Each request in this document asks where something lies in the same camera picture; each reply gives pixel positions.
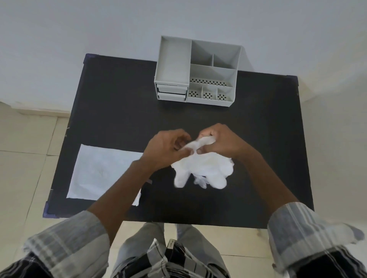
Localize person's right hand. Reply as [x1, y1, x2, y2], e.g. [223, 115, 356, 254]
[197, 123, 253, 161]

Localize person's left hand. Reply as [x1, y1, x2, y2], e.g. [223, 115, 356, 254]
[142, 129, 192, 172]

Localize bundle of clear plastic gloves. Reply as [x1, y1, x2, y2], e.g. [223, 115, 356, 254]
[171, 136, 235, 189]

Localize grey organizer drawer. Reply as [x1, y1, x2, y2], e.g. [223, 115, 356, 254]
[157, 91, 187, 102]
[156, 84, 188, 95]

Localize white glove packet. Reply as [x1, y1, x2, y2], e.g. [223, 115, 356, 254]
[66, 144, 144, 207]

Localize grey desk organizer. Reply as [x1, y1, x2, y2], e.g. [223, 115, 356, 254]
[154, 35, 243, 107]

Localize person's right forearm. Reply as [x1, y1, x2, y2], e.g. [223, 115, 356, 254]
[238, 149, 300, 227]

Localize person's left forearm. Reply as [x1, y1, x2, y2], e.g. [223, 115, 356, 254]
[87, 159, 157, 247]

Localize grey trousers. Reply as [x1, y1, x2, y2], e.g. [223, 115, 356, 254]
[110, 222, 230, 278]

